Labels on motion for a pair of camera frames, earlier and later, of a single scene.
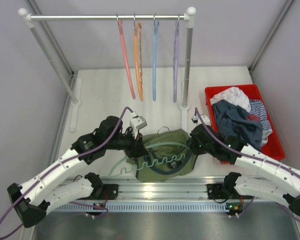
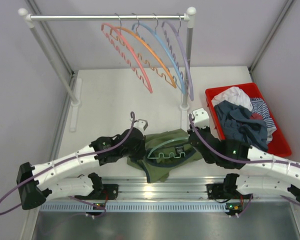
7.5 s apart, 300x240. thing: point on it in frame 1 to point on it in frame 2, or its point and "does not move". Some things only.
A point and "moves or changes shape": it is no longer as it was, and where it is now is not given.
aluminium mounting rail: [192, 188] does not move
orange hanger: [138, 41] to [146, 52]
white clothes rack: [188, 16] does not move
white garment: [234, 95] does not move
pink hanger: [125, 55] to [120, 40]
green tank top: [170, 156] moves or changes shape
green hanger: [161, 150] moves or changes shape
